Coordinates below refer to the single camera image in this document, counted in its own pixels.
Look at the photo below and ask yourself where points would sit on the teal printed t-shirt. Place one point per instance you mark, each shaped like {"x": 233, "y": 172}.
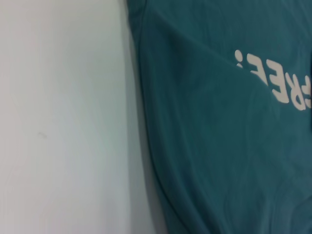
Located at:
{"x": 219, "y": 146}

